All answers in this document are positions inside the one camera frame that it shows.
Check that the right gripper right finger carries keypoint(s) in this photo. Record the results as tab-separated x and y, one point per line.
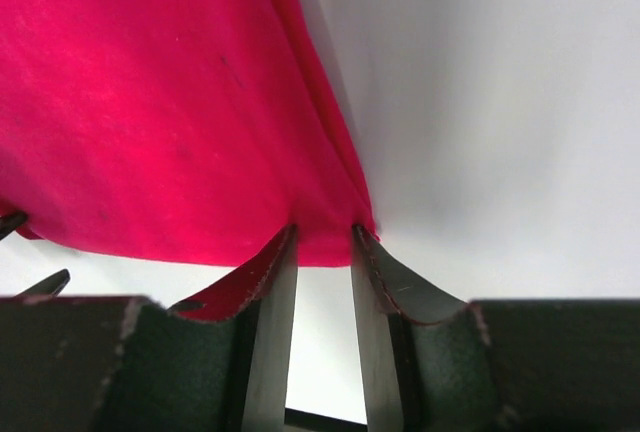
432	362

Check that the pink t shirt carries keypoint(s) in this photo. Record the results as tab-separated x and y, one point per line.
175	130

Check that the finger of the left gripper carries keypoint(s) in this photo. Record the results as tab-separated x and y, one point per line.
50	286
11	222

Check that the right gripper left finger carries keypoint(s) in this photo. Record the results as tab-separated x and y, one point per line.
215	361

